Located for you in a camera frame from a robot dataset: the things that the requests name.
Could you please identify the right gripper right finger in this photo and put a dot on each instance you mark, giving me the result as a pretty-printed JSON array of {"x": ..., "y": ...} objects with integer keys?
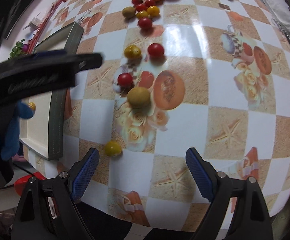
[{"x": 251, "y": 217}]

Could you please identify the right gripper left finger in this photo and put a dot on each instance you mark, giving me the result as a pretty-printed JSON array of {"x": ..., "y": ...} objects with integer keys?
[{"x": 47, "y": 208}]

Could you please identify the shallow beige tray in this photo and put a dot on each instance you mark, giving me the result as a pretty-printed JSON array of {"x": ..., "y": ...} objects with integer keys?
[{"x": 43, "y": 133}]

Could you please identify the potted green plant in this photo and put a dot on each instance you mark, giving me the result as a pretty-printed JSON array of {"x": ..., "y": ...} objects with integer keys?
[{"x": 20, "y": 48}]

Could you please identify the yellow cherry tomato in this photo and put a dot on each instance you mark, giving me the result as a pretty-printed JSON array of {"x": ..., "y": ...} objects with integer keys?
[{"x": 132, "y": 52}]

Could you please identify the blue gloved hand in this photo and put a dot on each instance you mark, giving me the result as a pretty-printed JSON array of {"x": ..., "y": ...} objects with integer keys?
[{"x": 11, "y": 138}]

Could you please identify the red cherry tomato centre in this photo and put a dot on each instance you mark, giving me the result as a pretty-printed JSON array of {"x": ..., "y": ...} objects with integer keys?
[{"x": 155, "y": 50}]

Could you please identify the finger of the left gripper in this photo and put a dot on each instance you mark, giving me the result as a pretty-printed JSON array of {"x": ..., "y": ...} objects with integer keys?
[{"x": 39, "y": 73}]

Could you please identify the brown longan in tray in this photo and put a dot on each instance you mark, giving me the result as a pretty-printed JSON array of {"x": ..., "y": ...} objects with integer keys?
[{"x": 138, "y": 97}]

